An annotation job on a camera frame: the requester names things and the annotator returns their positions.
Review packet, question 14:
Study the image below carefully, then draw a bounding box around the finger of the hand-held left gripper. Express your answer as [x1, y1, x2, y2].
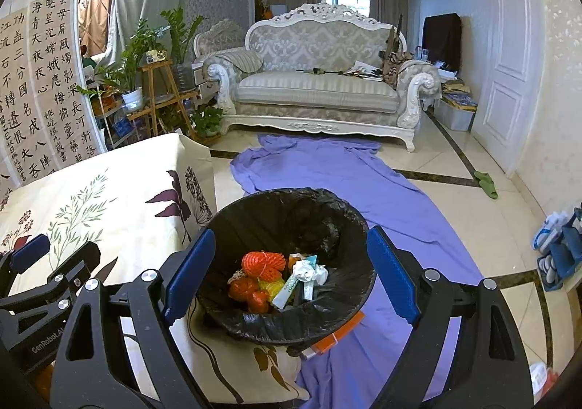
[0, 242, 101, 314]
[0, 234, 51, 278]

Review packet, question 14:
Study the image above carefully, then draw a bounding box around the orange white carton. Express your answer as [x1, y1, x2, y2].
[302, 310, 367, 361]

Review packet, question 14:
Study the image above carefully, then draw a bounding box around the purple cloth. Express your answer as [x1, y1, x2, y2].
[230, 134, 485, 409]

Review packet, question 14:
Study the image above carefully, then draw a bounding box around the teal and white tube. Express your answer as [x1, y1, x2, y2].
[272, 254, 319, 309]

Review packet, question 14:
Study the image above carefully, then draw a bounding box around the white red plastic packet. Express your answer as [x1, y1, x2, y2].
[527, 361, 562, 396]

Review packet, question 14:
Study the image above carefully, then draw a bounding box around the ornate white grey sofa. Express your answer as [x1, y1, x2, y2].
[202, 4, 442, 152]

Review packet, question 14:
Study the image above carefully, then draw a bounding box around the green slipper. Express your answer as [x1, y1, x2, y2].
[474, 170, 498, 200]

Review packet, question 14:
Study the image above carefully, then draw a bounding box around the large orange net bag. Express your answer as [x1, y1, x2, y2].
[241, 251, 286, 282]

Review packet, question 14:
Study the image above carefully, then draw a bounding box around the ornate grey armchair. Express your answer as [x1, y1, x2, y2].
[193, 19, 248, 69]

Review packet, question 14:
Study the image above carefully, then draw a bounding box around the plant in white pot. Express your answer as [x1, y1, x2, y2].
[75, 18, 160, 112]

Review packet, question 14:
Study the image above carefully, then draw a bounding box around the brown hanging garment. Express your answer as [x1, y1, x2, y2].
[78, 0, 114, 55]

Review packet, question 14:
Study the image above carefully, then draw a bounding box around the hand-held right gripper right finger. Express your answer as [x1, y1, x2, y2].
[366, 225, 534, 409]

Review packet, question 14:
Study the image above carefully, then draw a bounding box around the toy rifle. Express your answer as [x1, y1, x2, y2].
[384, 15, 405, 60]

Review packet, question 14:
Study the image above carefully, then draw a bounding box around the small leafy floor plant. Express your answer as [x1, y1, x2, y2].
[188, 104, 223, 137]

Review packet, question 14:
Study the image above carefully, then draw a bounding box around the white printed paper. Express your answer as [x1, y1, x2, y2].
[291, 262, 329, 287]

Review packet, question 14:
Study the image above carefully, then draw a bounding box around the stack of magazines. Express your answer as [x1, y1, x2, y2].
[341, 60, 383, 81]

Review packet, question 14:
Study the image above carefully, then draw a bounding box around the black covered television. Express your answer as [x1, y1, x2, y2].
[423, 13, 461, 69]

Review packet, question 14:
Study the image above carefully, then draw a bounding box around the tiger print cloth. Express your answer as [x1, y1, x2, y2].
[379, 50, 414, 89]

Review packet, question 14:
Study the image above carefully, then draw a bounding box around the floral tablecloth table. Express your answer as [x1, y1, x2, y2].
[0, 133, 312, 409]

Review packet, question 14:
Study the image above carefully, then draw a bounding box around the wooden plant stand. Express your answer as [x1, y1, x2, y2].
[126, 60, 201, 137]

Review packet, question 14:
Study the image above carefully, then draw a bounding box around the bin with black liner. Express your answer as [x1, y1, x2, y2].
[195, 188, 377, 344]

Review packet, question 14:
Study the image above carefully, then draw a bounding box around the striped cushion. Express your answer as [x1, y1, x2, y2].
[216, 49, 264, 73]

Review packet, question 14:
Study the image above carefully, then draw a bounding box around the white panelled door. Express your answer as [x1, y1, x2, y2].
[470, 0, 546, 176]

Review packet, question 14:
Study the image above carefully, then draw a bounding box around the grey storage box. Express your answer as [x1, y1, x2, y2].
[434, 81, 478, 132]

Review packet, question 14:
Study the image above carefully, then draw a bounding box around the blue shoe rack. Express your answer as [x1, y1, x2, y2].
[533, 208, 582, 292]

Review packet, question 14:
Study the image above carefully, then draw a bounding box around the tall plant in dark pot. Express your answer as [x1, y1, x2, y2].
[159, 7, 205, 92]

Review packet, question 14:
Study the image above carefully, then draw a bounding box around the white metal shelf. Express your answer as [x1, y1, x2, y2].
[93, 86, 137, 151]

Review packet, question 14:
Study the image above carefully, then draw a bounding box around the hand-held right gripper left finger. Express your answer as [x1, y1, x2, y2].
[49, 228, 216, 409]

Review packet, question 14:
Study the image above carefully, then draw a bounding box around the red plastic wrapper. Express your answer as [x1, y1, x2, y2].
[227, 277, 271, 314]

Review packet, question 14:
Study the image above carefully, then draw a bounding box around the yellow net bag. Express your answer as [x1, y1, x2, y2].
[258, 278, 285, 301]

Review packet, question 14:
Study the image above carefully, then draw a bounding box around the calligraphy folding screen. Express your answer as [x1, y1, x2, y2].
[0, 0, 98, 205]

